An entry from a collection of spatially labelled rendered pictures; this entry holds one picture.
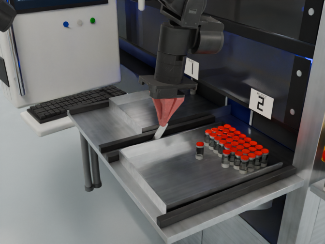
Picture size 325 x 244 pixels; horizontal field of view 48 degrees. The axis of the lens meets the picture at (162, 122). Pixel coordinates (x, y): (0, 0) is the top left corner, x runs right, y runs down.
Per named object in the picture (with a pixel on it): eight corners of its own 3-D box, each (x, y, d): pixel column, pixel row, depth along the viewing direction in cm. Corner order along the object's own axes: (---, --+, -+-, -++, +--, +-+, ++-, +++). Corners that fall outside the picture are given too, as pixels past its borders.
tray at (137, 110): (188, 89, 146) (188, 81, 144) (230, 114, 126) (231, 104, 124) (109, 107, 131) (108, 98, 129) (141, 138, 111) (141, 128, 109)
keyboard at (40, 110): (113, 88, 166) (113, 83, 165) (130, 98, 157) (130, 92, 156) (26, 111, 145) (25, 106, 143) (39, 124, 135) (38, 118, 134)
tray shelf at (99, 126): (182, 89, 150) (182, 85, 150) (324, 176, 96) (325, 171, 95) (67, 115, 129) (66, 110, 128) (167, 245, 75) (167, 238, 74)
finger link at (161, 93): (180, 131, 74) (187, 87, 71) (149, 135, 71) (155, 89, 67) (163, 118, 80) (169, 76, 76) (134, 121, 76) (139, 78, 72)
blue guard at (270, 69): (67, 7, 240) (64, -22, 232) (299, 130, 90) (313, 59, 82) (67, 7, 240) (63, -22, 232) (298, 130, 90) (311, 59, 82)
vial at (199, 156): (200, 155, 102) (200, 141, 100) (204, 159, 100) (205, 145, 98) (193, 157, 101) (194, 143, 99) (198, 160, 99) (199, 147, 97)
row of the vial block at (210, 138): (208, 142, 108) (209, 128, 106) (249, 173, 94) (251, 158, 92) (202, 144, 107) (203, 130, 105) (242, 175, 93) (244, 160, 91)
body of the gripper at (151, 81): (197, 92, 73) (203, 56, 70) (152, 95, 68) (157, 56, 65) (179, 82, 78) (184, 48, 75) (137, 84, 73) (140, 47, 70)
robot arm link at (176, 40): (155, 17, 68) (171, 22, 64) (186, 18, 72) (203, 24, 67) (151, 53, 71) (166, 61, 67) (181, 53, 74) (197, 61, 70)
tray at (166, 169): (219, 131, 114) (220, 121, 113) (280, 174, 94) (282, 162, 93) (119, 160, 100) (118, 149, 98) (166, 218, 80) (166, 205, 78)
